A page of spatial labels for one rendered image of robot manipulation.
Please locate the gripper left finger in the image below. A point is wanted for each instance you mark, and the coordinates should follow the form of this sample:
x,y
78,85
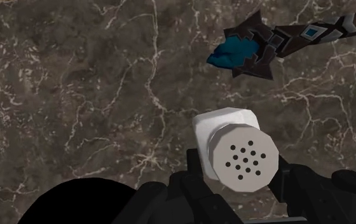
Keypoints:
x,y
178,198

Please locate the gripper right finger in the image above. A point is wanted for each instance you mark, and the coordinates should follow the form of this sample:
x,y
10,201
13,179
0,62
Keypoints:
x,y
320,195

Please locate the dark staff with blue crystal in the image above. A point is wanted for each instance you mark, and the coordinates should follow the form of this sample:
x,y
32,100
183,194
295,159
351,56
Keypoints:
x,y
289,38

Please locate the white salt shaker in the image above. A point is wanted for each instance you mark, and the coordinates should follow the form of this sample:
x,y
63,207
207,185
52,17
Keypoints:
x,y
243,158

